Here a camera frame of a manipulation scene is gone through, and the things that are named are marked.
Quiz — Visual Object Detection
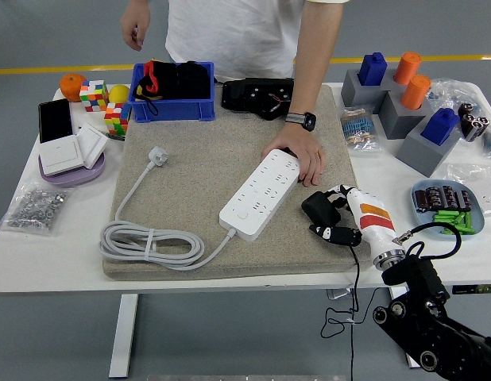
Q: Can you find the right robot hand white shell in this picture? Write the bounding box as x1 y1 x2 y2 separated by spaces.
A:
308 183 406 265

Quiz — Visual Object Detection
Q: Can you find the person's left hand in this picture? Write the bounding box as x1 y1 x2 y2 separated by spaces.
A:
261 122 327 188

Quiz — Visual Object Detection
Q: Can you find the person's right hand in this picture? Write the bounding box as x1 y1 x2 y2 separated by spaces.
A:
120 0 152 52

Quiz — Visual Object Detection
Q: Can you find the black plug with cord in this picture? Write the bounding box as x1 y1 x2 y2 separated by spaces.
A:
300 190 380 381

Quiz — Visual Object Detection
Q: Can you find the white power strip with cable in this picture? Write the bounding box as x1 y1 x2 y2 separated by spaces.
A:
99 145 303 271

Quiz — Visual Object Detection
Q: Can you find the wrist watch with striped band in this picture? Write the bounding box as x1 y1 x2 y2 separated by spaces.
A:
284 111 318 133

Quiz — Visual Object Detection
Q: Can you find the light blue plate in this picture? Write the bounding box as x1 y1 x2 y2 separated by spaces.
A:
411 179 485 242

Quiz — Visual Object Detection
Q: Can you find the bag of resistors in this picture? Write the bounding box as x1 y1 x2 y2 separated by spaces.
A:
339 105 384 152

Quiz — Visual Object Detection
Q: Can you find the pile of green cylinders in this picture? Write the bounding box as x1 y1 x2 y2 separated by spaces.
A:
432 210 477 236

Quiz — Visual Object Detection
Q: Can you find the row of dark capacitors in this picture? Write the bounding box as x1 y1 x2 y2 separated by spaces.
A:
413 185 473 214

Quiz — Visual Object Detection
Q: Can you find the yellow lemon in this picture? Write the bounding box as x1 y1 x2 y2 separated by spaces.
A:
108 84 131 106

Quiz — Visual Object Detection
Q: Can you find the black and red fabric bundle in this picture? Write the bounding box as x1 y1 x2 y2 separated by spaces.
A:
133 59 213 116

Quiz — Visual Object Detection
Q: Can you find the grey block holder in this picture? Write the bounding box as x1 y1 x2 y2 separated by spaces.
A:
340 69 404 108
378 89 434 140
395 122 464 179

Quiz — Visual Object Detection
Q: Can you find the multicoloured puzzle cube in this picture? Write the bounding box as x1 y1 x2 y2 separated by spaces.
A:
103 102 132 137
79 79 110 114

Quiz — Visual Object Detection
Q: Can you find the black electronic device housing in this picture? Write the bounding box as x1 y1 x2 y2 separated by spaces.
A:
220 77 296 121

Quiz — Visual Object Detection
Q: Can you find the orange fruit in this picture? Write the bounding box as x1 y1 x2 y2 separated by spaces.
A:
59 73 87 103

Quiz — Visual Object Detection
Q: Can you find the person's torso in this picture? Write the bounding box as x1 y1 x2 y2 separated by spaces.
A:
164 0 352 80

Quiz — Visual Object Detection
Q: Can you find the blue plastic bin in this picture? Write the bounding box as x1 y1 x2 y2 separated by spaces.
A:
127 61 217 123

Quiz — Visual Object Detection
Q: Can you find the blue square peg block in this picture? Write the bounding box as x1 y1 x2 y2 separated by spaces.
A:
419 107 461 147
357 52 388 87

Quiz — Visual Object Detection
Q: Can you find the grey-brown mat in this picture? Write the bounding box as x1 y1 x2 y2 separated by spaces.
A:
101 83 377 282

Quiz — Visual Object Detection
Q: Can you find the black table control panel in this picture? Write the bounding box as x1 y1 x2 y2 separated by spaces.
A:
451 284 491 295

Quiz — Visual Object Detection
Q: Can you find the orange cylinder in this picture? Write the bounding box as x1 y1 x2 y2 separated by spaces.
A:
392 51 423 86
400 74 432 111

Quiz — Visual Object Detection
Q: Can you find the black smartphone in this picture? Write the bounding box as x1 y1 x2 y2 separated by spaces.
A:
37 98 78 144

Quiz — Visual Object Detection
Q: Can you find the bundle of large black capacitors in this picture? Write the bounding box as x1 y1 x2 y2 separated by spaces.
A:
458 102 491 143

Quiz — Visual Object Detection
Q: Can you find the clear bag of small parts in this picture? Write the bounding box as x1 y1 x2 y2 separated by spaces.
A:
426 77 483 116

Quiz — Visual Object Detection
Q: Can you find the purple round box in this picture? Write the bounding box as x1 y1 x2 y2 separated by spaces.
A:
37 152 106 188

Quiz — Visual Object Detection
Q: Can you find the bag of metal nuts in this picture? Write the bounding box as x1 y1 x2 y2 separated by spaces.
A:
0 180 74 237

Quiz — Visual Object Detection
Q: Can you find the silver metal bracket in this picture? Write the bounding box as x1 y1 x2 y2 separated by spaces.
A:
326 288 356 301

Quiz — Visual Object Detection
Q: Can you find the small white wall switch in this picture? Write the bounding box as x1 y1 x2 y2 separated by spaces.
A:
75 122 110 170

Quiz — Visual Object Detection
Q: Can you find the large white wall switch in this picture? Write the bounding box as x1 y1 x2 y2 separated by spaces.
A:
38 134 84 177

